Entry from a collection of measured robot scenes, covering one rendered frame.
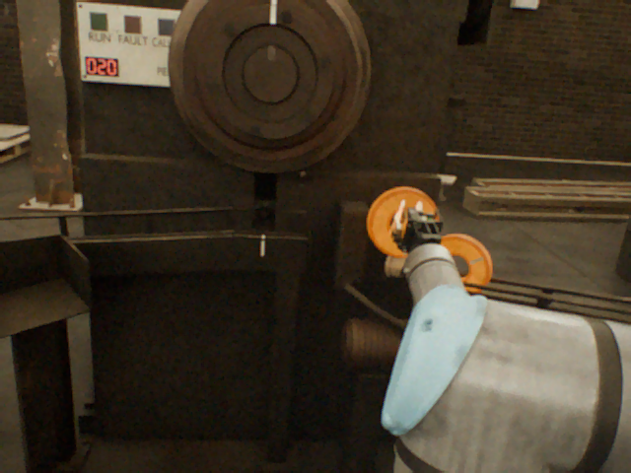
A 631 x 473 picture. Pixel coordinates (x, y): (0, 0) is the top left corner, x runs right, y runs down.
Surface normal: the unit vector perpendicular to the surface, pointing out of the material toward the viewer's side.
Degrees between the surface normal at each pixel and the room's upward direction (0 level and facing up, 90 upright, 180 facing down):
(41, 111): 90
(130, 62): 90
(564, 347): 32
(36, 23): 90
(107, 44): 90
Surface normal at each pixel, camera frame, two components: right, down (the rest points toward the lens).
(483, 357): -0.10, -0.35
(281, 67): 0.07, 0.32
